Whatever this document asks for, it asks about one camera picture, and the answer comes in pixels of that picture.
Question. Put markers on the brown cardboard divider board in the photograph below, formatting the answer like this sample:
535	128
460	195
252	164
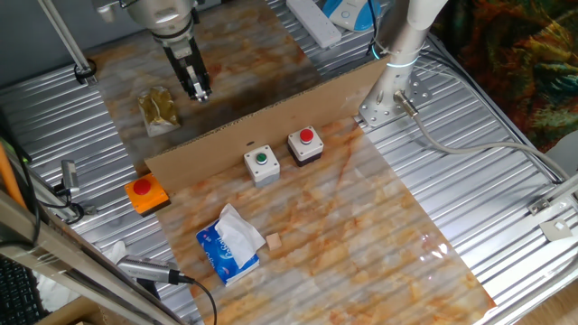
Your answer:
271	126

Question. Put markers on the small metal bracket plate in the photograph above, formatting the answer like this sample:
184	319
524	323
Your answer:
557	228

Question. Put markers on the orange box red mushroom button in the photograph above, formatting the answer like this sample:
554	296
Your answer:
151	201

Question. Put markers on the aluminium frame rail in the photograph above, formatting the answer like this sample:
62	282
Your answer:
45	253

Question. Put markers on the grey box green button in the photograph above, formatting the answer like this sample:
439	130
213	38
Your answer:
262	173

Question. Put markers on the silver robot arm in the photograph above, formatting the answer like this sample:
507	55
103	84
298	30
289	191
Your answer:
397	45

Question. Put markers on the silver camera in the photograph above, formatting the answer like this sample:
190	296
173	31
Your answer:
144	268

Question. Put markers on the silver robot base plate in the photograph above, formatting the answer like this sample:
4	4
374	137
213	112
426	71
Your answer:
375	113

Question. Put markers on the orange rod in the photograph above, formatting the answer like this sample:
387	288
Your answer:
9	176

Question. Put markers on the black keyboard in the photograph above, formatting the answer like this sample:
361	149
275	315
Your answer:
18	298

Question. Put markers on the blue white plastic device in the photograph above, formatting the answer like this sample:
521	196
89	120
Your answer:
347	13

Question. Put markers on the aluminium corner rail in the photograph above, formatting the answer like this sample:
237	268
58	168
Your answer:
555	198

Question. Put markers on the white paper wad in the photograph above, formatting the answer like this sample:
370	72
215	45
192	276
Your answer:
52	289

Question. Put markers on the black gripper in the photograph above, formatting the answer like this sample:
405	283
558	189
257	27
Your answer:
183	61

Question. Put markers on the white tissue sheet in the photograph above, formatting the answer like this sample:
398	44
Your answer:
239	239

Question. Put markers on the small silver ribbed box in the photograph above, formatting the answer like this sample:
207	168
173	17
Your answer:
70	176

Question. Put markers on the blue tissue pack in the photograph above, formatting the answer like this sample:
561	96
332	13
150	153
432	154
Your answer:
217	257

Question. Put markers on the white power strip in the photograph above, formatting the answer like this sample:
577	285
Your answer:
316	22

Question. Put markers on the crumpled white tissue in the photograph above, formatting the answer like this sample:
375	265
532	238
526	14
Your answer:
116	250

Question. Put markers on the colourful patterned cloth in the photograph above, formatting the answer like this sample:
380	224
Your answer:
519	58

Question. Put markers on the taped brown cardboard box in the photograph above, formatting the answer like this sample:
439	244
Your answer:
68	313

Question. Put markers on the white box red button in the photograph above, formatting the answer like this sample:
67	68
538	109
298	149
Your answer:
304	149

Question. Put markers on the small wooden cube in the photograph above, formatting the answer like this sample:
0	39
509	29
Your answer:
273	242

